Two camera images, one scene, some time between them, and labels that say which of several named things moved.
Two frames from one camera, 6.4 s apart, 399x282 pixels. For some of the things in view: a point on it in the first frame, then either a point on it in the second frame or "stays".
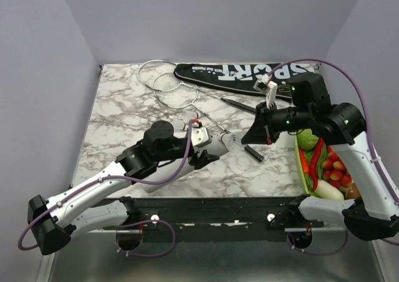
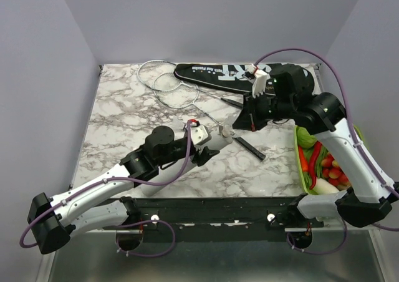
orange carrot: (304, 161) stays
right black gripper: (257, 133) -> (244, 121)
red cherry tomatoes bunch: (334, 170) stays
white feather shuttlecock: (232, 141) -> (227, 131)
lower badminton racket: (179, 92) stays
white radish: (326, 191) stays
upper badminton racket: (161, 75) stays
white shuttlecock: (187, 115) -> (179, 125)
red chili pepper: (314, 163) stays
